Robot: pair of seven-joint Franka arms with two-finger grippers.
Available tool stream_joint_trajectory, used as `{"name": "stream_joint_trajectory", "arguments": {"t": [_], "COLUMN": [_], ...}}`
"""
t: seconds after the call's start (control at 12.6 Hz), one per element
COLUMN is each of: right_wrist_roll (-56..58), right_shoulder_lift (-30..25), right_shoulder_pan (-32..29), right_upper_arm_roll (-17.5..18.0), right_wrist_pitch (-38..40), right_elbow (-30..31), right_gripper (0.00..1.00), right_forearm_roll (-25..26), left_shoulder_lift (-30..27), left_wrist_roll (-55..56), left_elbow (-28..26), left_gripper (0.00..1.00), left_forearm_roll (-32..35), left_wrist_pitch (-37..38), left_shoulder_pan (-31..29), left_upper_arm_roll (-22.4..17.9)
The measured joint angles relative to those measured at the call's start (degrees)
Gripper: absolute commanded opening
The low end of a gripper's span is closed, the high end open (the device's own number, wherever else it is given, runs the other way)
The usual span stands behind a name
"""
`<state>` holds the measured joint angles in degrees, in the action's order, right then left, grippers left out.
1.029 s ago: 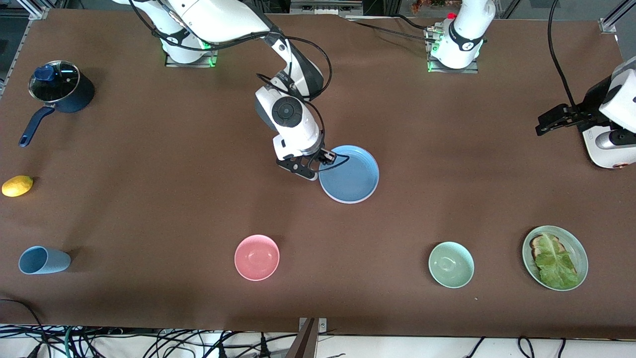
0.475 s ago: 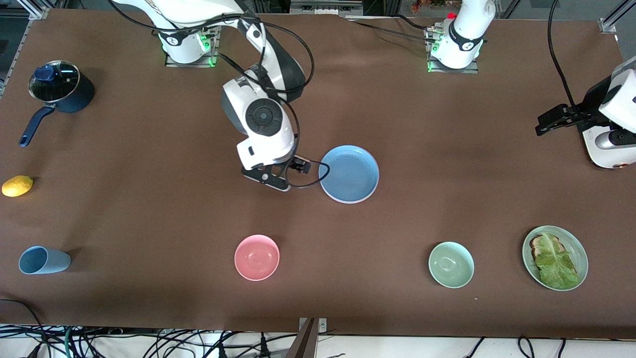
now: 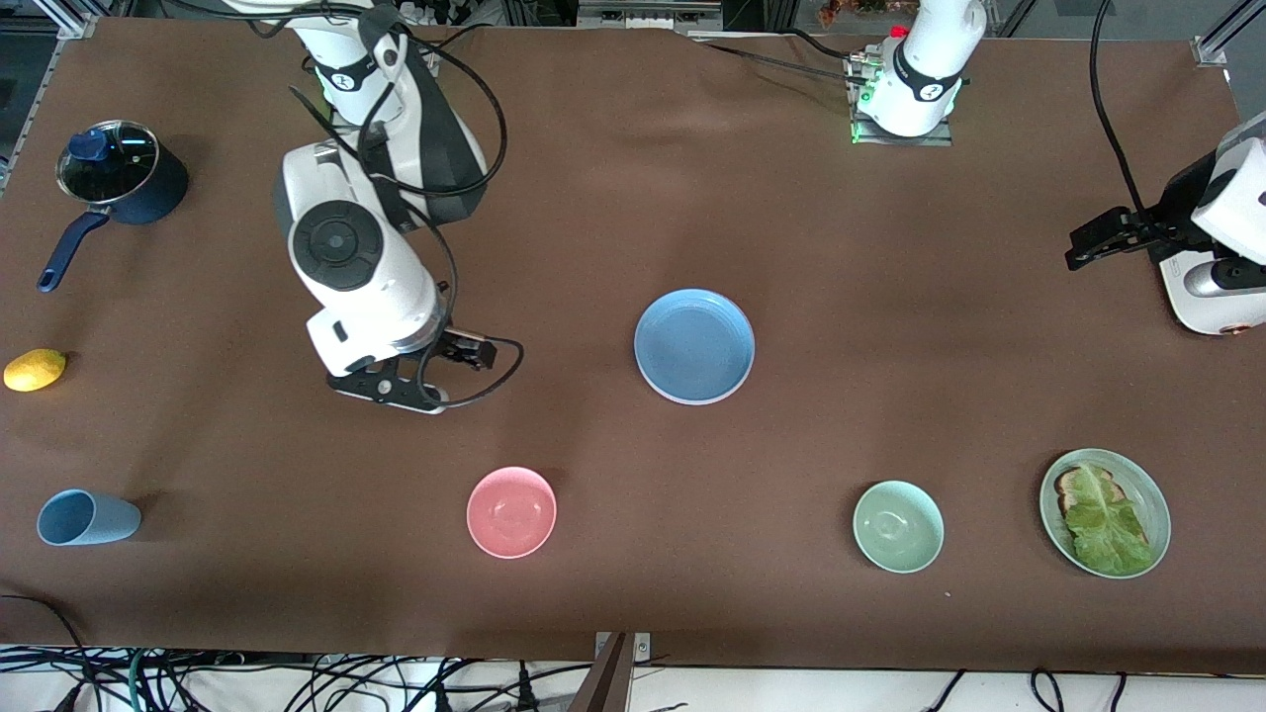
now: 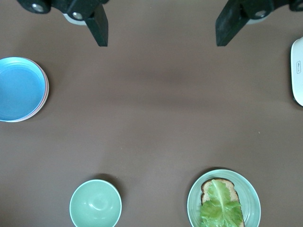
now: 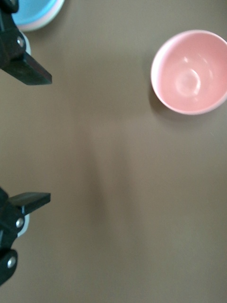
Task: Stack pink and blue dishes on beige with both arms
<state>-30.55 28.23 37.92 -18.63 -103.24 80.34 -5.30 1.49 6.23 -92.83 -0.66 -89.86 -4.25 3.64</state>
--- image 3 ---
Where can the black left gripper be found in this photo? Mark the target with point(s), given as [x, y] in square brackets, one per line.
[1165, 220]

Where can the glass lid with blue knob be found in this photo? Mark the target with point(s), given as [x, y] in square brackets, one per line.
[129, 168]

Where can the white toaster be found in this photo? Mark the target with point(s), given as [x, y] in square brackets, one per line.
[1202, 314]

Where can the small metal bracket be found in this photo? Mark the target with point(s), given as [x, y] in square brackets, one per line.
[643, 648]

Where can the green lettuce leaf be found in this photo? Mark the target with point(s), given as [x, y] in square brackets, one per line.
[1108, 534]

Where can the green bowl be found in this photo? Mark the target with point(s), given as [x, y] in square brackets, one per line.
[898, 526]

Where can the pink bowl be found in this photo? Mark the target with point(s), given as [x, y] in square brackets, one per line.
[511, 512]

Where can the yellow lemon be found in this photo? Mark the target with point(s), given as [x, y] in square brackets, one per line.
[35, 370]

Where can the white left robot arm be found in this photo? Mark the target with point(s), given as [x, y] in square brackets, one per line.
[930, 59]

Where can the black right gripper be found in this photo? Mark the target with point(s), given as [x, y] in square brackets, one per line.
[454, 345]

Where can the grey power strip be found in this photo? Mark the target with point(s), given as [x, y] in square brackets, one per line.
[643, 15]

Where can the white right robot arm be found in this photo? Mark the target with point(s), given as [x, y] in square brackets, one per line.
[366, 287]

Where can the aluminium frame profile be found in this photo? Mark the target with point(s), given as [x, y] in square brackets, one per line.
[74, 20]
[1212, 49]

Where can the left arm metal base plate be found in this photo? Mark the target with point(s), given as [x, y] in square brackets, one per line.
[865, 133]

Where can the blue plate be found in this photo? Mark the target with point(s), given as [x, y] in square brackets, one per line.
[694, 344]

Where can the green plate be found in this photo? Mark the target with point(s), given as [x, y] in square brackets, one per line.
[1147, 494]

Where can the dark blue saucepan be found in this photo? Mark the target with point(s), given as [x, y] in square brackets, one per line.
[163, 193]

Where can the blue cup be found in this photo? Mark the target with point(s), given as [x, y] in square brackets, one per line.
[89, 518]

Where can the bread slice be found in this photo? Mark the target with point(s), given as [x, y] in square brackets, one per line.
[1066, 483]

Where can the brown post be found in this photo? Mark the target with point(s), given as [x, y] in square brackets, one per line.
[611, 682]

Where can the brown table cover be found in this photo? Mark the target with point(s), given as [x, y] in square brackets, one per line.
[593, 198]

